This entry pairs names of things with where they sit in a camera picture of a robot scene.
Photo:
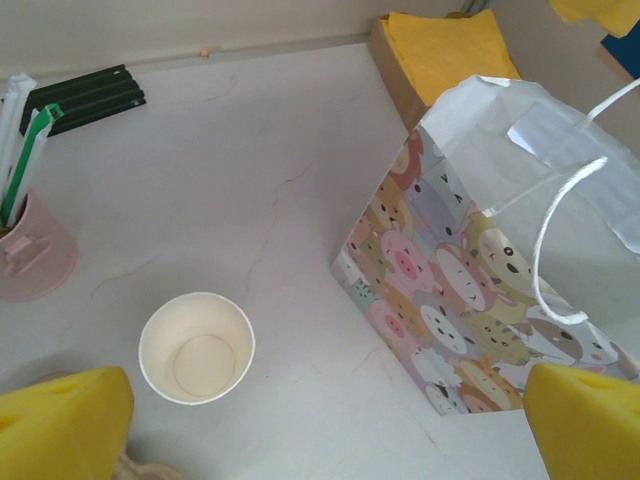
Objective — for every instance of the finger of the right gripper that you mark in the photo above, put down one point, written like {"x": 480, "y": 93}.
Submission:
{"x": 610, "y": 12}

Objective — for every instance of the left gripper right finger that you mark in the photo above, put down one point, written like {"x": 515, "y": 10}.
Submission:
{"x": 590, "y": 430}

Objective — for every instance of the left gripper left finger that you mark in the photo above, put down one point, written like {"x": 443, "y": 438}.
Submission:
{"x": 60, "y": 430}

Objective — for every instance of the brown pulp cup carrier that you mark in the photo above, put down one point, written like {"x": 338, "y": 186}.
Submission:
{"x": 145, "y": 470}

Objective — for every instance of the green paper coffee cup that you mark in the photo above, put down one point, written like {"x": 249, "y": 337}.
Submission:
{"x": 200, "y": 350}

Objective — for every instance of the animal print paper gift bag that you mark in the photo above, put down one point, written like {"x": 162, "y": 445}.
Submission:
{"x": 425, "y": 280}

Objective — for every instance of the yellow cloth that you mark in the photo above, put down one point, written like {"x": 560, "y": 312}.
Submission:
{"x": 450, "y": 50}

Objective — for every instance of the pink straw holder cup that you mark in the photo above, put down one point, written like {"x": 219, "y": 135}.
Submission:
{"x": 40, "y": 260}

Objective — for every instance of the brown cardboard napkin box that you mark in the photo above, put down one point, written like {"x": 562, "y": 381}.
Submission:
{"x": 395, "y": 85}

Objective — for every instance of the green straw in wrapper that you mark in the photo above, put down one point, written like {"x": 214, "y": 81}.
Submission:
{"x": 22, "y": 165}

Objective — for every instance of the white paper wrapped straw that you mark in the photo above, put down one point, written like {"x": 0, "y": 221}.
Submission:
{"x": 17, "y": 110}

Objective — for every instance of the black ridged plastic strip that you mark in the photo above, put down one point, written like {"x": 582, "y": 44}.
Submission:
{"x": 85, "y": 97}

